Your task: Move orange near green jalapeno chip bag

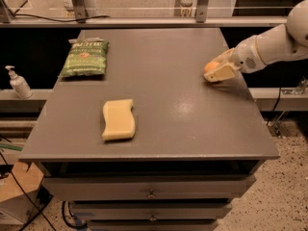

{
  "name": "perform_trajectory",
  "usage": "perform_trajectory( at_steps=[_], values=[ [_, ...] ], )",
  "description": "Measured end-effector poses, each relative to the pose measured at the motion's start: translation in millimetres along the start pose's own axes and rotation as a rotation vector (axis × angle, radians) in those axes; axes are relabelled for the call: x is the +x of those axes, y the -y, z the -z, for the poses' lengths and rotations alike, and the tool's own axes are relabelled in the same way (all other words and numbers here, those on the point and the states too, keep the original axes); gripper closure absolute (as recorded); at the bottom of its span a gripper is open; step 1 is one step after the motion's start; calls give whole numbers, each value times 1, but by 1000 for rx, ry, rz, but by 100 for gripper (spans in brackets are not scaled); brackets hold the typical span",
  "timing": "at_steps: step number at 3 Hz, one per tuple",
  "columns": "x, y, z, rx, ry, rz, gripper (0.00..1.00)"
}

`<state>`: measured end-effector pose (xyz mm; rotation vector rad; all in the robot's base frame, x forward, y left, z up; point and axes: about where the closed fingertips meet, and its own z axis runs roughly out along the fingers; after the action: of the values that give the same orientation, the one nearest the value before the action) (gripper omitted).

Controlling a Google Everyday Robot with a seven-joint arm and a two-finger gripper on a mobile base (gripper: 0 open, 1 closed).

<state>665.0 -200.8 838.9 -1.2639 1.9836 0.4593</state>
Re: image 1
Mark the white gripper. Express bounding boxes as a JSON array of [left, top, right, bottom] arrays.
[[204, 36, 267, 83]]

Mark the orange fruit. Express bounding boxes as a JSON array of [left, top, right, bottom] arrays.
[[204, 61, 219, 73]]

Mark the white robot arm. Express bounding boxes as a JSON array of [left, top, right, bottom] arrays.
[[203, 0, 308, 83]]

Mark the green jalapeno chip bag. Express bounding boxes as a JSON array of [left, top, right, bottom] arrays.
[[60, 38, 109, 78]]

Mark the grey drawer cabinet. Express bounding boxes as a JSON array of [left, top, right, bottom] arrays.
[[21, 28, 278, 231]]

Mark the yellow sponge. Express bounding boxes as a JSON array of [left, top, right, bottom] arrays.
[[102, 99, 136, 141]]

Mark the white pump soap bottle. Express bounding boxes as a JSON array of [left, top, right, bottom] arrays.
[[5, 65, 33, 99]]

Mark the cardboard box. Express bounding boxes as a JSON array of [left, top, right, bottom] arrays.
[[0, 162, 43, 225]]

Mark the metal rail frame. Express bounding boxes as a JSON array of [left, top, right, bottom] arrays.
[[0, 0, 288, 28]]

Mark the black cable on rail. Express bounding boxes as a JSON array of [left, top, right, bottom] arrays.
[[13, 13, 112, 23]]

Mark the black cable on floor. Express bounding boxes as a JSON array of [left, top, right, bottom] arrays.
[[0, 151, 59, 231]]

